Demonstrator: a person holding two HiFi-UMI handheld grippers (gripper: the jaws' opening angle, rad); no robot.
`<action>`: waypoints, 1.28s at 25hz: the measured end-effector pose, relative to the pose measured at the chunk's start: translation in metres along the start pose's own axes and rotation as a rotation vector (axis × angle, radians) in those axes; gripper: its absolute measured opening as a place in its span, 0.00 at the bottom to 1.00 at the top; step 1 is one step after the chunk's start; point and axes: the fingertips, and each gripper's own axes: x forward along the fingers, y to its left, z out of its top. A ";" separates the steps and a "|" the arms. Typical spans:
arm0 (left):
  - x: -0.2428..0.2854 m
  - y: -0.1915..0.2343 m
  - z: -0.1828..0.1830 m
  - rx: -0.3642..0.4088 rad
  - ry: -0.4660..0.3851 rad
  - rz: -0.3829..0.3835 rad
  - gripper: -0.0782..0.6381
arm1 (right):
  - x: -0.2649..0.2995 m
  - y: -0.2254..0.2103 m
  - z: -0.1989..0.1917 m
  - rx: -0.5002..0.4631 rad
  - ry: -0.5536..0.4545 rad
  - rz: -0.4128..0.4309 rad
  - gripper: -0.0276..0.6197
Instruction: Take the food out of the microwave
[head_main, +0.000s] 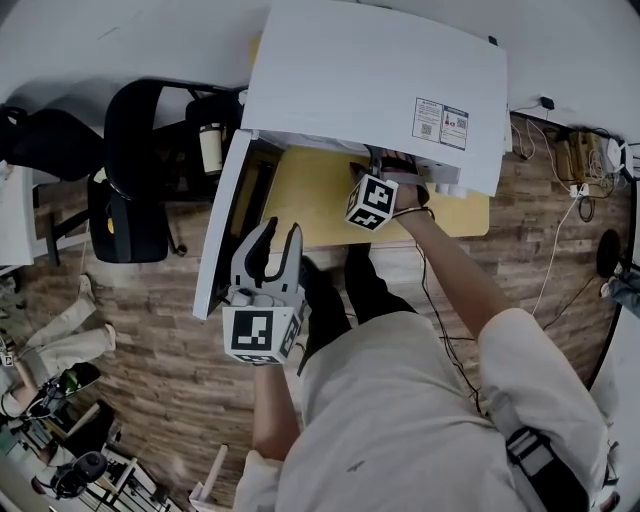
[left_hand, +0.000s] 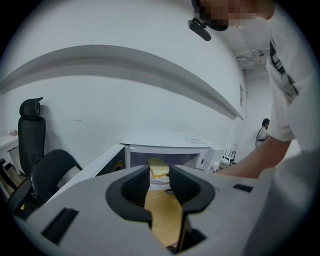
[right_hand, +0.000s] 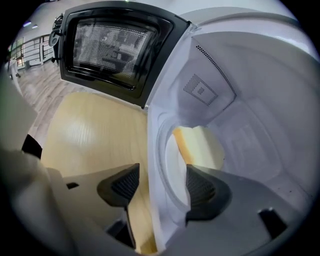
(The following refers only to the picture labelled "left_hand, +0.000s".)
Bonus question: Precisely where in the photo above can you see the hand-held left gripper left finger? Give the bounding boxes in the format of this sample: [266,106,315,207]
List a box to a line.
[105,164,153,224]

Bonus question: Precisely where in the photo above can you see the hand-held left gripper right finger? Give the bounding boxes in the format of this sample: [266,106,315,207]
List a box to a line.
[168,163,216,252]

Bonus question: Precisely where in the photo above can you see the yellow bread slice food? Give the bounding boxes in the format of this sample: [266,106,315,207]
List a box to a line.
[146,157,171,180]

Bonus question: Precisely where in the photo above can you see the white microwave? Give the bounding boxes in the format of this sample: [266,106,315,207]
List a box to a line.
[49,132,226,191]

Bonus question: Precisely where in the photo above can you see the person's right forearm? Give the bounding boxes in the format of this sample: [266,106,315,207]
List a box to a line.
[214,135,294,180]

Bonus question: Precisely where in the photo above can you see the white plate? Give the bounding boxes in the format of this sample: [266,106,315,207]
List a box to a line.
[149,174,171,185]

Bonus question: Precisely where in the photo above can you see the black low-back office chair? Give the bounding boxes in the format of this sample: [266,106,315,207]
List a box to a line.
[6,149,83,214]

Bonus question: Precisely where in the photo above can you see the black high-back office chair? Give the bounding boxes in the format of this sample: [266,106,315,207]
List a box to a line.
[17,97,47,176]

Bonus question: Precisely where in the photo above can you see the white desk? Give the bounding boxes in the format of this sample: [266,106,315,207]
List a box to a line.
[0,129,21,173]

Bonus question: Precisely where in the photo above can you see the person's white printed shirt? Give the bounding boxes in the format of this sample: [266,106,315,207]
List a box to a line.
[264,14,316,161]

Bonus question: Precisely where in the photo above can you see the black head-worn camera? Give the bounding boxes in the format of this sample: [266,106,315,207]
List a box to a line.
[187,16,213,42]

